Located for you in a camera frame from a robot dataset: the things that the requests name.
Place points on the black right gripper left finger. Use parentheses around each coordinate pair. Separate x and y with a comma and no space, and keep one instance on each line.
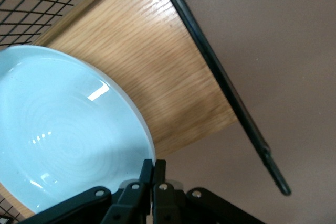
(131,203)

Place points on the light blue round plate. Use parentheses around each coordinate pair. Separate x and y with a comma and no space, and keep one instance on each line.
(65,129)

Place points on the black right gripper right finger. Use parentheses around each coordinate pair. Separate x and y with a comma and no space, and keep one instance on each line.
(162,203)

